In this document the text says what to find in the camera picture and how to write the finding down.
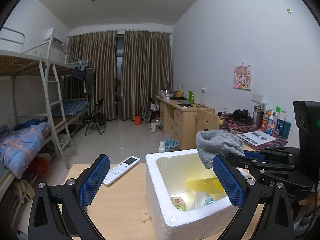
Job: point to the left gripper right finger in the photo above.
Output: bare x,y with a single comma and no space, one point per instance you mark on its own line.
276,219

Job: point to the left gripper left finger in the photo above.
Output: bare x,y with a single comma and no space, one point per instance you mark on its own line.
59,212

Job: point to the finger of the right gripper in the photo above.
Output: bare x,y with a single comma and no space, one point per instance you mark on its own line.
255,155

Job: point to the grey sock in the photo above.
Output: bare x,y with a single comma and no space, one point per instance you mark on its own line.
214,142

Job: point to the floral tissue packet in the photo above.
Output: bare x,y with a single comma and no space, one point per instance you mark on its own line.
178,203

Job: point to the person's hand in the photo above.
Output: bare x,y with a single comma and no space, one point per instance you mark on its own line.
311,202

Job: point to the printed paper sheet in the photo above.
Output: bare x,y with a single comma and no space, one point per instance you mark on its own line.
256,138

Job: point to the black headphones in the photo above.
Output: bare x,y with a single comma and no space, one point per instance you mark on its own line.
242,116

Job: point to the dark thermos bottle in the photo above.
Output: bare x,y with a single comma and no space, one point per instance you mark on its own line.
256,115

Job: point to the patterned desk mat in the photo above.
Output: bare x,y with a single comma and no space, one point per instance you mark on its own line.
236,127

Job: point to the teal cup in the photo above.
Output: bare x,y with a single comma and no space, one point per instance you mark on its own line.
286,129

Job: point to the yellow sponge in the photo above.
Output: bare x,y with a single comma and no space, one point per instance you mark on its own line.
208,185

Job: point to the green cap spray can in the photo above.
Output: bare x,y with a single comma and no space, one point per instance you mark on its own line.
276,114

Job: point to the wooden smiley chair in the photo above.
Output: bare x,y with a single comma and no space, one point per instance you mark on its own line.
205,121

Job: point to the white remote control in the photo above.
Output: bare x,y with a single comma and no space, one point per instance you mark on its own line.
119,170

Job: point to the blue patterned quilt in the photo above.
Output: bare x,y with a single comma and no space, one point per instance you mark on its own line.
19,148

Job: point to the anime girl poster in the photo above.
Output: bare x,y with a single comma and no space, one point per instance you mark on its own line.
242,77

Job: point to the blue waste basket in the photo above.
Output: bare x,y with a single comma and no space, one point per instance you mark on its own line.
170,144

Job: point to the light wood desk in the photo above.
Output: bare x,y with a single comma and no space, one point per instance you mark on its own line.
180,122

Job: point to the white styrofoam box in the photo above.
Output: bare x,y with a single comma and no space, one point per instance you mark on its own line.
166,175

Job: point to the small white spray bottle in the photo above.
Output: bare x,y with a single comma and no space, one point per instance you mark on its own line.
161,147

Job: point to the white metal bunk bed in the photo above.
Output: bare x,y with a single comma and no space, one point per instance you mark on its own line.
36,82

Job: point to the blue plaid mattress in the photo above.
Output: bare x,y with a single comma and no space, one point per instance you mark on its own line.
70,107

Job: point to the orange box on floor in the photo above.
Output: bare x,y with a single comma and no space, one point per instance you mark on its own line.
138,120

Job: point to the right brown curtain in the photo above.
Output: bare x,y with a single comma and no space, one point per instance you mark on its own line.
146,70

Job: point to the brown curtain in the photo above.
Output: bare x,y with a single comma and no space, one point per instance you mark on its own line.
99,51
146,70

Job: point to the hanging dark clothes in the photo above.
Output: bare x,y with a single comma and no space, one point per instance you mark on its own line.
83,77

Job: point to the left brown curtain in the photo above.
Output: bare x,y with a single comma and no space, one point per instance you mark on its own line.
99,51

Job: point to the white air conditioner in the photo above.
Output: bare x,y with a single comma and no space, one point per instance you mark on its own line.
50,34

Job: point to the wall switch plate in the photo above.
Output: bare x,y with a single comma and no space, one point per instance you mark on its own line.
257,98

